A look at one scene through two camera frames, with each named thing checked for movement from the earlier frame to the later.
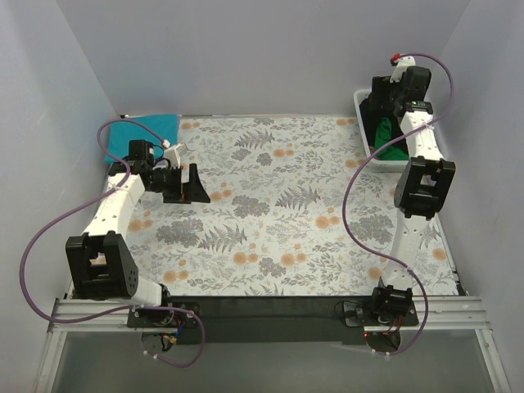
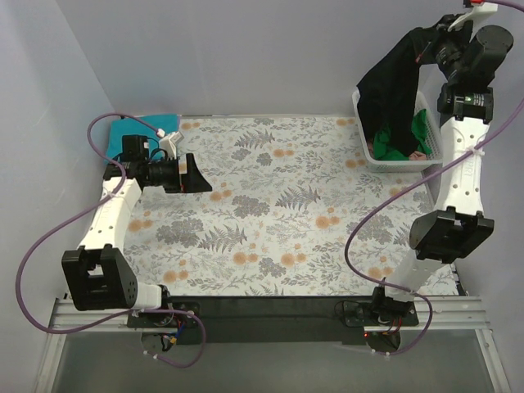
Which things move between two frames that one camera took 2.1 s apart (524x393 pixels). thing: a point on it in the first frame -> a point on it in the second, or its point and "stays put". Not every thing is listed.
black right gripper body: (381, 91) -> (428, 50)
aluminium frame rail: (439, 314) stays put
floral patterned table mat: (295, 210) stays put
